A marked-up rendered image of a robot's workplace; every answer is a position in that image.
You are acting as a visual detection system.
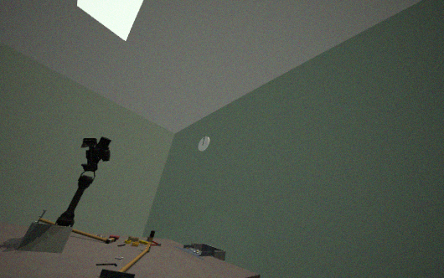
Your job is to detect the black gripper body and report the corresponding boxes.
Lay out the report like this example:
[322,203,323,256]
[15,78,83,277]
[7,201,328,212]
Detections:
[84,138,100,171]

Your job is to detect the long-handled scraper with wooden pole and dark square blade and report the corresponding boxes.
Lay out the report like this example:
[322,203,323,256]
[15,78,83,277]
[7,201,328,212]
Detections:
[99,230,155,278]

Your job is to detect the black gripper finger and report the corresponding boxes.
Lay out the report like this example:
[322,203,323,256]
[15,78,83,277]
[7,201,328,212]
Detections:
[81,141,96,147]
[81,163,96,169]

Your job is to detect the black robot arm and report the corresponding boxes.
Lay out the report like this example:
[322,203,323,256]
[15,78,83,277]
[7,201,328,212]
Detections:
[54,137,111,227]

